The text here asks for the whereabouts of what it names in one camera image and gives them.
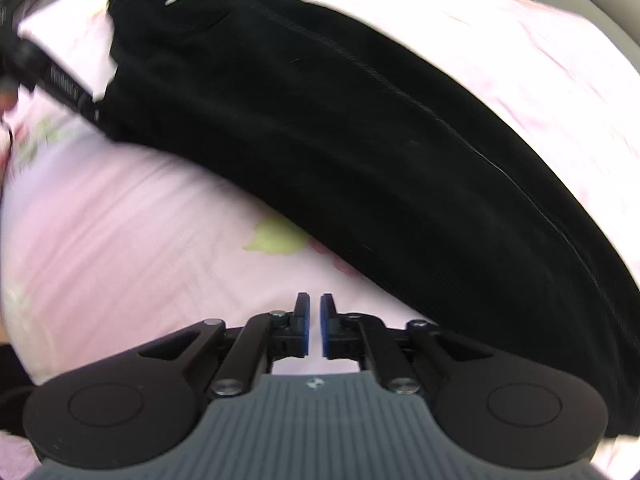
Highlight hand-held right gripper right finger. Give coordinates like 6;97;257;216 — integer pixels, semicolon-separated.
320;293;493;395

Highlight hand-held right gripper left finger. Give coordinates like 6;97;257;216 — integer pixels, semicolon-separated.
137;292;311;396

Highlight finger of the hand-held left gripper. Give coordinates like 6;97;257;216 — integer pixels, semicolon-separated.
0;30;103;128

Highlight black pants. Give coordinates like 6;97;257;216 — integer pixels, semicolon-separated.
92;0;640;441

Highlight pink floral duvet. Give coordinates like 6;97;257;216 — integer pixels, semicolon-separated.
0;0;640;480

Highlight person's dark clothing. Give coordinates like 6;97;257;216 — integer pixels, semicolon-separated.
0;345;37;436

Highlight purple fuzzy cloth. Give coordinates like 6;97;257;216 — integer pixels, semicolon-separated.
0;432;40;480

